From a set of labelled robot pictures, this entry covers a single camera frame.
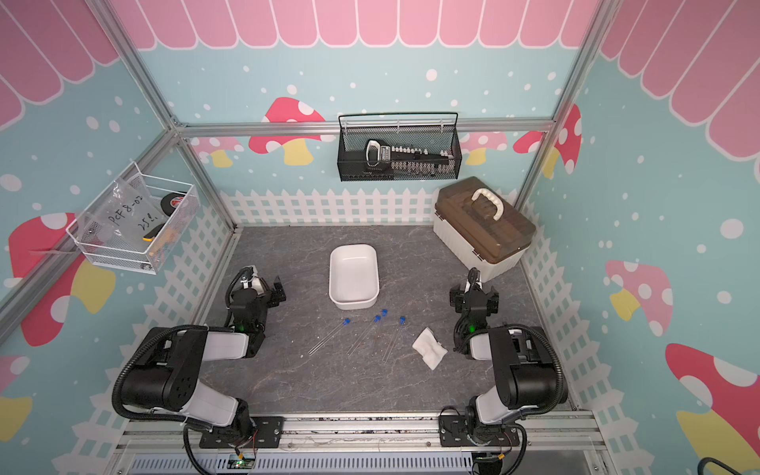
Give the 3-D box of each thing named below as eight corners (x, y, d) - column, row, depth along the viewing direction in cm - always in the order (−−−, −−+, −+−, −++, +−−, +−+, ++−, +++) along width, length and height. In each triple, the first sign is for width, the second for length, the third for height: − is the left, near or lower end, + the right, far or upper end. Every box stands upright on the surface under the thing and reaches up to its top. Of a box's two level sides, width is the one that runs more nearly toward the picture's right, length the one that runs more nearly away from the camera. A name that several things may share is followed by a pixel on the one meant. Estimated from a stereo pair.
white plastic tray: (326, 311, 99) (322, 301, 94) (334, 254, 114) (332, 243, 109) (378, 311, 99) (378, 301, 93) (380, 254, 114) (379, 243, 109)
